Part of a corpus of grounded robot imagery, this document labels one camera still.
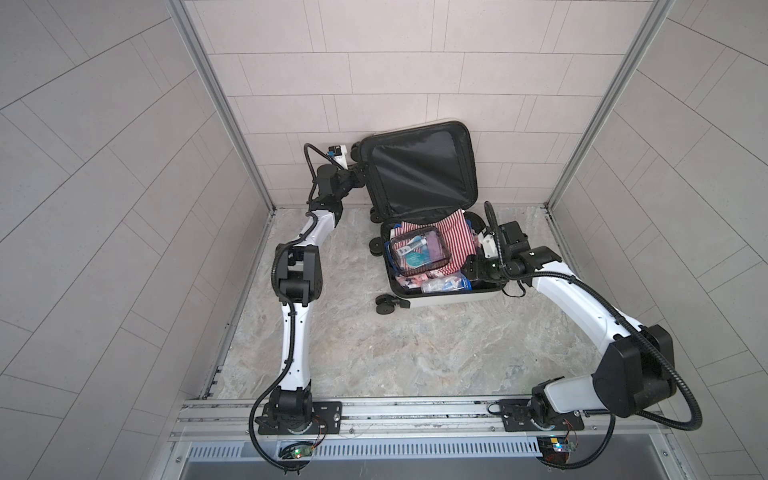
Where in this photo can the right aluminium corner post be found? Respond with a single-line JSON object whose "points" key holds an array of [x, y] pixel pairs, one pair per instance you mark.
{"points": [[648, 30]]}

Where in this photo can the clear toiletry pouch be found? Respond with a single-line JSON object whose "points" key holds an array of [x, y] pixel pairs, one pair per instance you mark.
{"points": [[418, 251]]}

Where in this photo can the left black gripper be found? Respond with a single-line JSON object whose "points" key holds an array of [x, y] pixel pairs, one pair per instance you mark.
{"points": [[351, 175]]}

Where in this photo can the right green circuit board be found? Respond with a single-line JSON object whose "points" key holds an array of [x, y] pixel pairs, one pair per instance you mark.
{"points": [[556, 449]]}

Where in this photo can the green circuit board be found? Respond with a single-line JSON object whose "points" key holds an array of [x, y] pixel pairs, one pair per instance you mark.
{"points": [[556, 449], [297, 451]]}

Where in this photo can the left green circuit board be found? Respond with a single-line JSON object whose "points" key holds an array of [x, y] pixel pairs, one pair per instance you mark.
{"points": [[297, 451]]}

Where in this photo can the black mounting plate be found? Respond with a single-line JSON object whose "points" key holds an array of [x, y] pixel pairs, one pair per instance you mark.
{"points": [[317, 417], [532, 415]]}

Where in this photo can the clear bottle blue lid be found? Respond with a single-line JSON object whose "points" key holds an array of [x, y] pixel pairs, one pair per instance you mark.
{"points": [[450, 283]]}

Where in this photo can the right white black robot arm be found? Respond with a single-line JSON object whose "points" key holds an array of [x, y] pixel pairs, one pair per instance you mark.
{"points": [[636, 375]]}

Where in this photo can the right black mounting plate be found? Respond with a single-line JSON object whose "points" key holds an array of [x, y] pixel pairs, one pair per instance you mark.
{"points": [[532, 415]]}

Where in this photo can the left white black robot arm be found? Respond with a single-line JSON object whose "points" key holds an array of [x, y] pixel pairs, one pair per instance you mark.
{"points": [[296, 279]]}

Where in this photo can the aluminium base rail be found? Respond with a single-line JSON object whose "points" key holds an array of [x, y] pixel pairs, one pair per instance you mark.
{"points": [[410, 431]]}

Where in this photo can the red white striped garment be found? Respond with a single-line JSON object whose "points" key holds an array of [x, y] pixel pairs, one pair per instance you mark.
{"points": [[458, 235]]}

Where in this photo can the aluminium corner post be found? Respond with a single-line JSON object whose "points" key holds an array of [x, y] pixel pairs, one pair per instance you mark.
{"points": [[192, 40], [648, 30]]}

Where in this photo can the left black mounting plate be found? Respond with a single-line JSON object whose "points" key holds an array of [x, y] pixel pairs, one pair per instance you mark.
{"points": [[317, 417]]}

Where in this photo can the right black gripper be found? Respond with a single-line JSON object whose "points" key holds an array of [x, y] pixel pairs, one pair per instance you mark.
{"points": [[500, 281]]}

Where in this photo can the pink navy shark garment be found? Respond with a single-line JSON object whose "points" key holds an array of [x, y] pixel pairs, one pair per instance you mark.
{"points": [[414, 281]]}

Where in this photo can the left aluminium corner post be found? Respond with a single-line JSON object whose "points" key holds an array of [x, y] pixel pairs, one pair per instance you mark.
{"points": [[192, 40]]}

